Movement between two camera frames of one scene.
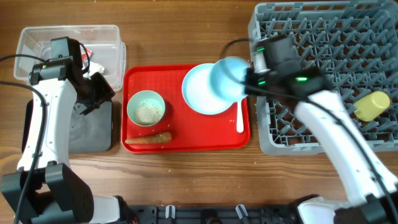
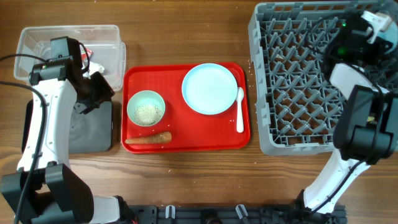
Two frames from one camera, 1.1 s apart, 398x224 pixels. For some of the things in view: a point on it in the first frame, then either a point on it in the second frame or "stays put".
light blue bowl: x=227 y=75 -> x=390 y=35
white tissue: x=94 y=68 stays put
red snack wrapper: x=84 y=55 stays put
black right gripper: x=249 y=83 -> x=375 y=48
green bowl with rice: x=145 y=108 stays put
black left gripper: x=105 y=93 stays put
